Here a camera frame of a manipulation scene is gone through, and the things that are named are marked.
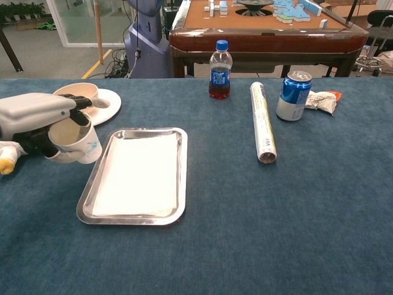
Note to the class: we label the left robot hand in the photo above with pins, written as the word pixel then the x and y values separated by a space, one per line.
pixel 33 110

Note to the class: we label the white paper cup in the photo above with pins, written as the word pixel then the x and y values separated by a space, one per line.
pixel 89 143

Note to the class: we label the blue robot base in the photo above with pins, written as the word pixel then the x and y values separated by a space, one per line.
pixel 147 46

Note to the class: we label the silver metal tray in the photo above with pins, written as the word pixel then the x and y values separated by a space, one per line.
pixel 138 172

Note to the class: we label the black and white plush toy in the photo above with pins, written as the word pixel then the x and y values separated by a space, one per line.
pixel 6 153

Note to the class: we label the beige bowl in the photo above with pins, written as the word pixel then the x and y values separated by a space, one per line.
pixel 80 89

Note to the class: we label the black table leg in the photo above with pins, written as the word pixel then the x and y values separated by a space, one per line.
pixel 10 50

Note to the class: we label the white round plate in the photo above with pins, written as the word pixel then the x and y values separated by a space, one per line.
pixel 114 111

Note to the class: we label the green potted plants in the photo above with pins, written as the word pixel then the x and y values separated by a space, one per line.
pixel 21 10

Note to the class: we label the wooden pole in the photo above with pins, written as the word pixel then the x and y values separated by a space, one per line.
pixel 99 30

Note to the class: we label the blue capped soda bottle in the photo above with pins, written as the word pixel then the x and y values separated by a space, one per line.
pixel 220 77

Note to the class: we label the small mahjong tile cluster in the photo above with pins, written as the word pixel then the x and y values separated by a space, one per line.
pixel 221 8

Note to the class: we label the blue table cloth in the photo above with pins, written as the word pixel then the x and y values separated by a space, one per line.
pixel 245 215

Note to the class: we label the brown mahjong table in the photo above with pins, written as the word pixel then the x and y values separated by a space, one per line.
pixel 261 41

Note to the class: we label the black mahjong table hub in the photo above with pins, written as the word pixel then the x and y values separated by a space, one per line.
pixel 254 6

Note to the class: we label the blue soda can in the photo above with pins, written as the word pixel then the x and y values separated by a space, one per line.
pixel 291 98

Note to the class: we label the blue mahjong tile pile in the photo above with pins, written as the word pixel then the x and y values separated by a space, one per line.
pixel 290 13

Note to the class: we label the crumpled orange snack bag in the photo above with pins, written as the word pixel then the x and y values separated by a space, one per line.
pixel 322 103

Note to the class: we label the blue mahjong tile row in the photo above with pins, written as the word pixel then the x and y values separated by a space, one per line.
pixel 311 7

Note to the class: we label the single mahjong tile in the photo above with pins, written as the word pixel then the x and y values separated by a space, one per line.
pixel 323 23

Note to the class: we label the rolling office chair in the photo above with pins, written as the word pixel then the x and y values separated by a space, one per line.
pixel 379 21

